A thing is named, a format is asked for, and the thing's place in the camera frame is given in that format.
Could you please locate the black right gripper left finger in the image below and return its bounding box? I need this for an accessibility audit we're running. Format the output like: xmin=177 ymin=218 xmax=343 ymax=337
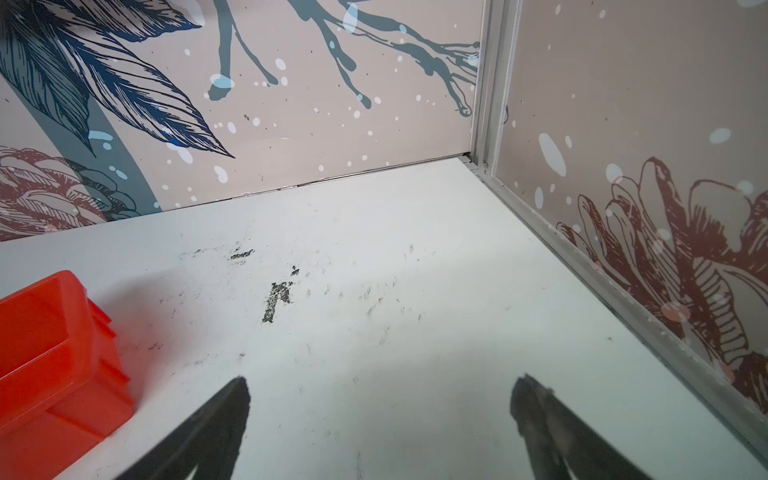
xmin=119 ymin=376 xmax=251 ymax=479

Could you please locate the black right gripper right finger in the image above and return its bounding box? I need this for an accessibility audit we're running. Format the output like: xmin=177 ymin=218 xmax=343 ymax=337
xmin=510 ymin=375 xmax=650 ymax=480

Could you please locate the red plastic bin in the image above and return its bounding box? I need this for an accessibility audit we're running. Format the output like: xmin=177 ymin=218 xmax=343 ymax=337
xmin=1 ymin=271 xmax=136 ymax=479

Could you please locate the aluminium corner frame profile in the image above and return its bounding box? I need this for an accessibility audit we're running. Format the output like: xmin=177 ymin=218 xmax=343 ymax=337
xmin=473 ymin=1 xmax=767 ymax=458

